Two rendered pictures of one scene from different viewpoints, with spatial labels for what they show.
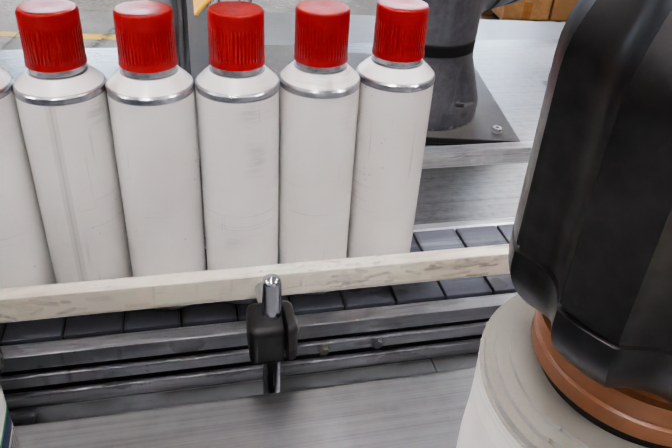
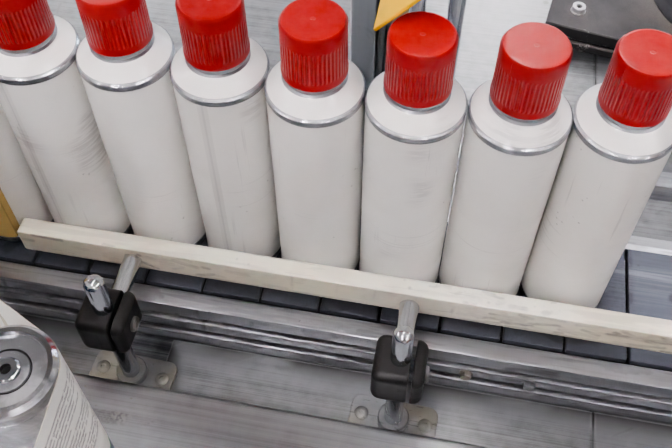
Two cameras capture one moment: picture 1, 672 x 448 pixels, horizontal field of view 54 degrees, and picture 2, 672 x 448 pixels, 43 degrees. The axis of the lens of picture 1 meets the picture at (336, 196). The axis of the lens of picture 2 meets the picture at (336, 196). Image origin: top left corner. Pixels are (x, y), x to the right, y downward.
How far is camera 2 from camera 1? 18 cm
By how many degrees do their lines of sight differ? 27
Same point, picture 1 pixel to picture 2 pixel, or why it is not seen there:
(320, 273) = (476, 308)
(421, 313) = (588, 375)
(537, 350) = not seen: outside the picture
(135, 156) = (286, 163)
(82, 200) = (230, 184)
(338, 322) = (486, 358)
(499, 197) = not seen: outside the picture
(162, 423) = (270, 428)
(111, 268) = (256, 238)
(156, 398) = (284, 365)
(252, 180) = (412, 209)
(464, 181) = not seen: outside the picture
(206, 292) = (347, 293)
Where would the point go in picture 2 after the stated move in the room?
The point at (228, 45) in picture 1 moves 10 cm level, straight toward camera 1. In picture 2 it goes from (403, 81) to (353, 256)
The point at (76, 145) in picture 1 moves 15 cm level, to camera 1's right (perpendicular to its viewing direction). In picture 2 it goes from (227, 140) to (497, 237)
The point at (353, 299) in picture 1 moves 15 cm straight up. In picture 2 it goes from (514, 332) to (565, 183)
